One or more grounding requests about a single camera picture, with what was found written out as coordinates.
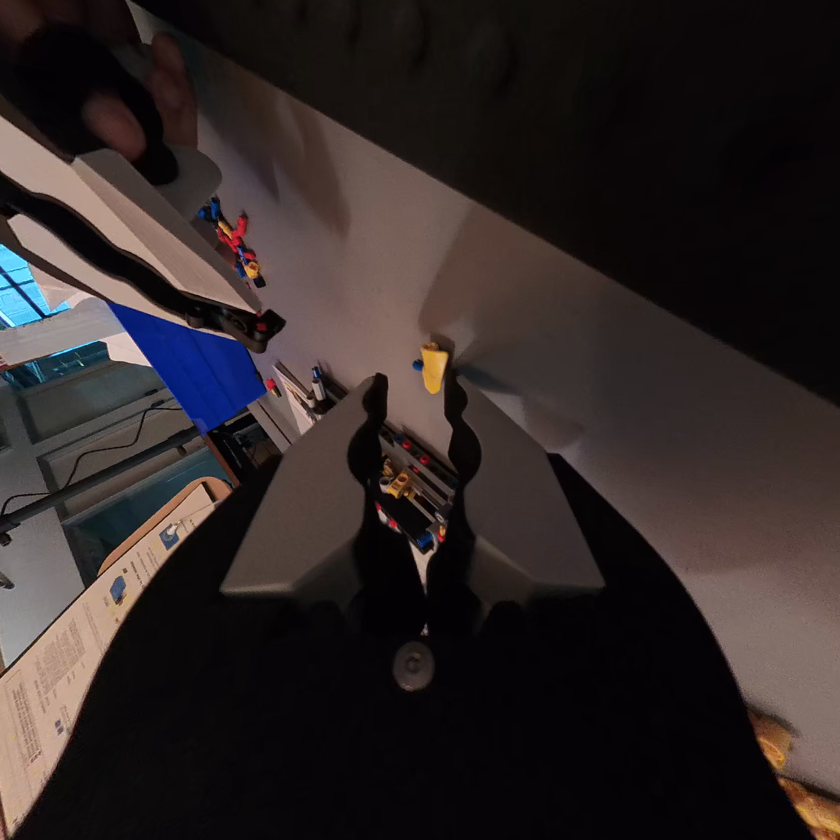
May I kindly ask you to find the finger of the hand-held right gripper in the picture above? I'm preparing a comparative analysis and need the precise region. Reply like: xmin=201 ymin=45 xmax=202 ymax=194
xmin=0 ymin=197 xmax=253 ymax=345
xmin=0 ymin=98 xmax=265 ymax=317

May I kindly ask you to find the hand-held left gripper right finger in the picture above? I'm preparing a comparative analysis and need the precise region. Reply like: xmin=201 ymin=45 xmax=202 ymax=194
xmin=445 ymin=375 xmax=606 ymax=608

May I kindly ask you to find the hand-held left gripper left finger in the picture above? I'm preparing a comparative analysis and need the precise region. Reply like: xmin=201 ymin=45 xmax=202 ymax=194
xmin=220 ymin=373 xmax=389 ymax=601

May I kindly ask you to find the black lego connector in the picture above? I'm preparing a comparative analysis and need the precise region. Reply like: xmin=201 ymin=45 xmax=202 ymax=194
xmin=185 ymin=303 xmax=287 ymax=353

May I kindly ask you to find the lego car chassis assembly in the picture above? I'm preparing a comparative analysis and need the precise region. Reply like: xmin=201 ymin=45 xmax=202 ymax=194
xmin=272 ymin=360 xmax=460 ymax=555

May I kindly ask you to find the yellow lego piece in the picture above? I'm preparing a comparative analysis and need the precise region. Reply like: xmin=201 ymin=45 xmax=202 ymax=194
xmin=420 ymin=341 xmax=450 ymax=396

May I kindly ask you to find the pile of lego pins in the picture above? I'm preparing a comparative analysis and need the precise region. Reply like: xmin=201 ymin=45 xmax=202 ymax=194
xmin=196 ymin=196 xmax=268 ymax=290

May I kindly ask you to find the heap of yellow lego parts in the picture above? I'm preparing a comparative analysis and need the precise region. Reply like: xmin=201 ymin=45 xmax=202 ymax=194
xmin=748 ymin=709 xmax=840 ymax=840

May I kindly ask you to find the person's right hand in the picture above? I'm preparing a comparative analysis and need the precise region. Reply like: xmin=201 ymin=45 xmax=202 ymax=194
xmin=84 ymin=31 xmax=199 ymax=164

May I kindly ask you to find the blue plastic bin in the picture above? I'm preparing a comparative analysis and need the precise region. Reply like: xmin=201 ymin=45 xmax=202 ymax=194
xmin=108 ymin=302 xmax=268 ymax=435

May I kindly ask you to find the tan document board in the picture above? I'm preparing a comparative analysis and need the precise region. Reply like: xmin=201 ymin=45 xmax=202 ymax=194
xmin=0 ymin=478 xmax=234 ymax=837

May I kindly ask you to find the black cable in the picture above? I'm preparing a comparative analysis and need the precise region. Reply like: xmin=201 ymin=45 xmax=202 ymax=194
xmin=0 ymin=399 xmax=185 ymax=519

